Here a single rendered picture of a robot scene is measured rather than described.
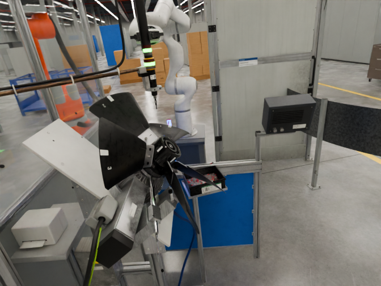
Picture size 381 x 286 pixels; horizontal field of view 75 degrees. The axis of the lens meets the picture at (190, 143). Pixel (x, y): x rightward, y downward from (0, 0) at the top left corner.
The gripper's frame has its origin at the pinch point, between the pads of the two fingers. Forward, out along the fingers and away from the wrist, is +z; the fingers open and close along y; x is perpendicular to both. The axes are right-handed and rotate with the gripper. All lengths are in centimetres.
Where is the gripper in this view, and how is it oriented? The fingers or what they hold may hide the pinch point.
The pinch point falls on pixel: (144, 36)
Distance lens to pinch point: 105.0
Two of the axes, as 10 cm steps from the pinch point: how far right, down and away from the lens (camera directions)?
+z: 0.0, 4.2, -9.1
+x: -1.0, -9.0, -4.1
